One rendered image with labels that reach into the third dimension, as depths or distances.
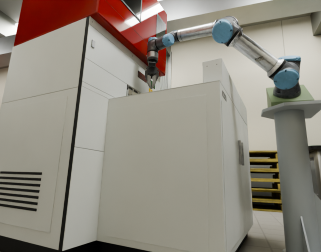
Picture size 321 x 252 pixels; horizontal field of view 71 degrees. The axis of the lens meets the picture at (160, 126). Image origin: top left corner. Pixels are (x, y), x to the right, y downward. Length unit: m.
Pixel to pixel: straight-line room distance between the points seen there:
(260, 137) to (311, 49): 1.93
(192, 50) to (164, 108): 4.30
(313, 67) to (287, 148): 3.75
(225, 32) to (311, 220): 1.08
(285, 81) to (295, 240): 0.83
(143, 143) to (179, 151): 0.19
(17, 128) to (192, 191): 1.03
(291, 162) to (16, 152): 1.51
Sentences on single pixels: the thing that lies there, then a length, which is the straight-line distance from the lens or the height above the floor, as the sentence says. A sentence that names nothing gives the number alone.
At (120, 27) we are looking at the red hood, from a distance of 1.50.
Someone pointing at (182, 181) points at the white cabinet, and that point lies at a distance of 1.00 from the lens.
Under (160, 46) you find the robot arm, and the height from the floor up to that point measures 1.22.
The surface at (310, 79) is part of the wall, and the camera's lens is 5.01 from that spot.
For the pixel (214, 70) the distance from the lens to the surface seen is 1.14.
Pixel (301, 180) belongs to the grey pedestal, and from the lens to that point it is 1.45.
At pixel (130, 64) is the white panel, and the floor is 1.13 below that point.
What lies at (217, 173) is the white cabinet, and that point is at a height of 0.42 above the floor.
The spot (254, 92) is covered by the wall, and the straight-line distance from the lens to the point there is 4.79.
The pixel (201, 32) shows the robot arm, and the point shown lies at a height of 1.29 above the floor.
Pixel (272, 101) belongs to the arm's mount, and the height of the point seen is 0.86.
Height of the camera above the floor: 0.39
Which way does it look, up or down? 13 degrees up
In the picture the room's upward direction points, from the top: 2 degrees clockwise
